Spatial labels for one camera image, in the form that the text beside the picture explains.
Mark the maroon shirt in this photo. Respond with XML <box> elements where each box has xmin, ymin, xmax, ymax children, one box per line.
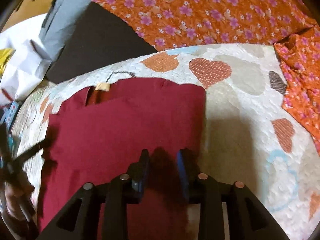
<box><xmin>37</xmin><ymin>77</ymin><xmax>207</xmax><ymax>240</ymax></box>

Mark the heart print quilt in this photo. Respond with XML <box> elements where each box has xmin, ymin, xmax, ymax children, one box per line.
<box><xmin>10</xmin><ymin>44</ymin><xmax>320</xmax><ymax>240</ymax></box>

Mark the teal box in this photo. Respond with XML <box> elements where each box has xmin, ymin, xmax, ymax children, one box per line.
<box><xmin>6</xmin><ymin>134</ymin><xmax>17</xmax><ymax>155</ymax></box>

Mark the yellow plastic bag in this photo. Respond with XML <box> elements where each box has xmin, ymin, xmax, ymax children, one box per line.
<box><xmin>0</xmin><ymin>47</ymin><xmax>16</xmax><ymax>75</ymax></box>

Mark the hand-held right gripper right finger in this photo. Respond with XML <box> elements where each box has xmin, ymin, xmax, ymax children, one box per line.
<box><xmin>176</xmin><ymin>148</ymin><xmax>291</xmax><ymax>240</ymax></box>

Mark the person's left hand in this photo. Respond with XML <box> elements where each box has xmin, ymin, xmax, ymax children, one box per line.
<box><xmin>0</xmin><ymin>176</ymin><xmax>35</xmax><ymax>222</ymax></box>

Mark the dark brown cushion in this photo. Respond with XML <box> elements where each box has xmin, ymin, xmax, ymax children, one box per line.
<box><xmin>46</xmin><ymin>1</ymin><xmax>159</xmax><ymax>84</ymax></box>

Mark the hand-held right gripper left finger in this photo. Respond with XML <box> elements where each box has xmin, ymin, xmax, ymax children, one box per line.
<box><xmin>37</xmin><ymin>149</ymin><xmax>151</xmax><ymax>240</ymax></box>

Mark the orange floral cloth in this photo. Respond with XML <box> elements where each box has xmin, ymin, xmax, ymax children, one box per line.
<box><xmin>91</xmin><ymin>0</ymin><xmax>320</xmax><ymax>155</ymax></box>

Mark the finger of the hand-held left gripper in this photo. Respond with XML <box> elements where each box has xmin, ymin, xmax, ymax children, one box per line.
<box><xmin>13</xmin><ymin>139</ymin><xmax>52</xmax><ymax>166</ymax></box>
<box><xmin>0</xmin><ymin>124</ymin><xmax>11</xmax><ymax>167</ymax></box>

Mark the blue dotted box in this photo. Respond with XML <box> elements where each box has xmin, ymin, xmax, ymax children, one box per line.
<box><xmin>0</xmin><ymin>100</ymin><xmax>22</xmax><ymax>130</ymax></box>

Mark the grey zip bag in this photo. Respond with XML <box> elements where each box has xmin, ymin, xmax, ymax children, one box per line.
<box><xmin>39</xmin><ymin>0</ymin><xmax>92</xmax><ymax>62</ymax></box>

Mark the white paper bag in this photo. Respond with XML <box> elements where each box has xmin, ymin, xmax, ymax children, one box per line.
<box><xmin>0</xmin><ymin>39</ymin><xmax>52</xmax><ymax>100</ymax></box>

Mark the white sheet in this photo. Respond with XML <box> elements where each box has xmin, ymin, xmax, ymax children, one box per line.
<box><xmin>0</xmin><ymin>12</ymin><xmax>48</xmax><ymax>53</ymax></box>

